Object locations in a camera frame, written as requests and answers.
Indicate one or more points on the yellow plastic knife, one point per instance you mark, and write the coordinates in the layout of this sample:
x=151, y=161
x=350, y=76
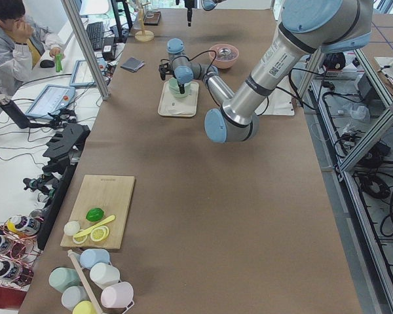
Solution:
x=90, y=229

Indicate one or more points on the seated person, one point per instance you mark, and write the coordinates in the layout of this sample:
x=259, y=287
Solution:
x=22, y=44

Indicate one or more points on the wooden cutting board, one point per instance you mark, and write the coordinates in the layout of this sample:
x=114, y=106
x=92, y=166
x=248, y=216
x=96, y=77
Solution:
x=101, y=199

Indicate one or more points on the green cup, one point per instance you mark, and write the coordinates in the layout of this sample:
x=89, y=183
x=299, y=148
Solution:
x=62, y=278

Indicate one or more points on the aluminium frame post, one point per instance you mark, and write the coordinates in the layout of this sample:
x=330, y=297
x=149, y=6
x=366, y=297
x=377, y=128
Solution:
x=74, y=18

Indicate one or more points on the lemon slice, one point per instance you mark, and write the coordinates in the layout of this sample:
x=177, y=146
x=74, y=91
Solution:
x=99, y=234
x=79, y=240

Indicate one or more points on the black keyboard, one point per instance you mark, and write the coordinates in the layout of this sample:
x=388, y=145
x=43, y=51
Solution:
x=95, y=32

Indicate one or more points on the white garlic bulb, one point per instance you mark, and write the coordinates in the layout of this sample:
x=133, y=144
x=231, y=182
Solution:
x=71, y=228

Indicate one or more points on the grey folded cloth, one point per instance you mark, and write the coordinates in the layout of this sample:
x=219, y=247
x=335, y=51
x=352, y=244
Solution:
x=132, y=64

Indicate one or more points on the green bowl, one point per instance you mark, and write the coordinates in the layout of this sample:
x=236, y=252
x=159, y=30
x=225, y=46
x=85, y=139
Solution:
x=178, y=95
x=173, y=84

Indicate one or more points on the black tool stand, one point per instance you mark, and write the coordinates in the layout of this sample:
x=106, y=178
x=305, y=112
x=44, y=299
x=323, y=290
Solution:
x=59, y=147

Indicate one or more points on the white cup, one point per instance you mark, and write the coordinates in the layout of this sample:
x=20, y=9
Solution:
x=104, y=275

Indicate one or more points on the yellow cup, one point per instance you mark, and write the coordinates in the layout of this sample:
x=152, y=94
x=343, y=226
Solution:
x=84, y=307

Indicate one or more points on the pink cup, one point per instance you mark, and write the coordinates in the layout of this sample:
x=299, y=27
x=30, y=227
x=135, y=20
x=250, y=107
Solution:
x=119, y=295

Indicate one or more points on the wooden mug tree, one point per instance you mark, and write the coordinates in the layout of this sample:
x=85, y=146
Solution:
x=141, y=33

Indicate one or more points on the cream rabbit tray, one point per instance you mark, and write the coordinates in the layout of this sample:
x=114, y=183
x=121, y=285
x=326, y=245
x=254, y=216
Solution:
x=171, y=106

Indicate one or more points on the black tray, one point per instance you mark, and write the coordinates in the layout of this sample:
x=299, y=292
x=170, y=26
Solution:
x=152, y=18

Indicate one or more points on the blue cup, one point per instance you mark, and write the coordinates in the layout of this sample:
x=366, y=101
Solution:
x=91, y=257

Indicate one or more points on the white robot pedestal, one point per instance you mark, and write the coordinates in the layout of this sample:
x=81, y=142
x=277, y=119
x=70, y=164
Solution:
x=279, y=103

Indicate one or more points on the green lime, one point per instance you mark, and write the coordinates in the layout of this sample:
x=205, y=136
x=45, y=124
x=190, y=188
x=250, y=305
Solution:
x=95, y=214

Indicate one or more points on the grey cup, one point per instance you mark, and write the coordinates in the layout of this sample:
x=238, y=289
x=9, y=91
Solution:
x=72, y=296

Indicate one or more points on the teach pendant tablet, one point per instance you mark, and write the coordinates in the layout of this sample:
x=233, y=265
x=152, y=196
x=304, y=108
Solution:
x=50, y=101
x=81, y=76

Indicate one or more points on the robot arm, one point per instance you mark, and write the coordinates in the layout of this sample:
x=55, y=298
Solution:
x=305, y=27
x=207, y=5

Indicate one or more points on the metal scoop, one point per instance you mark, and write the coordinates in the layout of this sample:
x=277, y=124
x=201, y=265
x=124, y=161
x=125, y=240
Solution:
x=224, y=54

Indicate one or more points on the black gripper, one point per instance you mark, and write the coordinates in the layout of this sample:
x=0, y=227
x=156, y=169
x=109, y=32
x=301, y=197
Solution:
x=182, y=87
x=190, y=4

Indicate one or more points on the pink bowl with ice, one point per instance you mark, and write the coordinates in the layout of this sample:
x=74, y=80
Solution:
x=223, y=64

